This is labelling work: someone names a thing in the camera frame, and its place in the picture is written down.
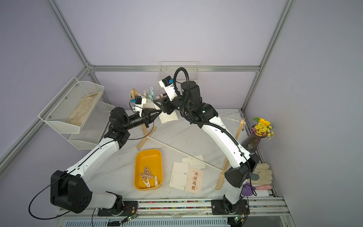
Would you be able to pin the vase with yellow flowers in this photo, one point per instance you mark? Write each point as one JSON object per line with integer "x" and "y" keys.
{"x": 261, "y": 129}

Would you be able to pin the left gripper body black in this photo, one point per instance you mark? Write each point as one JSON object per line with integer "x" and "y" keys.
{"x": 135, "y": 121}

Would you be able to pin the white mesh two-tier shelf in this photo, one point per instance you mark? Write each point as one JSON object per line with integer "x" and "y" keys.
{"x": 56, "y": 113}

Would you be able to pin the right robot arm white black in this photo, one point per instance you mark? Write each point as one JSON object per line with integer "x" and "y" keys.
{"x": 183, "y": 95}

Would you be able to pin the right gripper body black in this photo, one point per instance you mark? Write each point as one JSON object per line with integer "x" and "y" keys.
{"x": 170, "y": 105}

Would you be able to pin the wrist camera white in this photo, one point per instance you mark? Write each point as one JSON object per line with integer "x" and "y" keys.
{"x": 168, "y": 85}
{"x": 138, "y": 103}

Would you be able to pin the yellow plastic tray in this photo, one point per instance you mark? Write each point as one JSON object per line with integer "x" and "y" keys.
{"x": 151, "y": 158}

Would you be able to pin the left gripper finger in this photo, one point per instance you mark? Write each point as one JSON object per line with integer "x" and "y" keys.
{"x": 152, "y": 110}
{"x": 153, "y": 114}

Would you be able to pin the beige cloth in shelf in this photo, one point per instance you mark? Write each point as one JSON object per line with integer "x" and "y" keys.
{"x": 78, "y": 116}

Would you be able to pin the pink chinese text postcard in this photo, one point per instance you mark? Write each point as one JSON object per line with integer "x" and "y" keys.
{"x": 194, "y": 180}

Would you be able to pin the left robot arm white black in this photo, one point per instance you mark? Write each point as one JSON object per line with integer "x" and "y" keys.
{"x": 69, "y": 189}

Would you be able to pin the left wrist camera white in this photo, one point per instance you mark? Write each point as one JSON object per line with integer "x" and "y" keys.
{"x": 138, "y": 103}

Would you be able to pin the green clothespin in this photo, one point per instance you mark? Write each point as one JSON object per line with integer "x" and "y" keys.
{"x": 152, "y": 95}

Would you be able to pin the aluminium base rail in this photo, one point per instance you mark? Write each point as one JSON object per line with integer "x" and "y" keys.
{"x": 203, "y": 212}

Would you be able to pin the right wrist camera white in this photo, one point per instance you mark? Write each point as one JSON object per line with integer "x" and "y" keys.
{"x": 168, "y": 85}

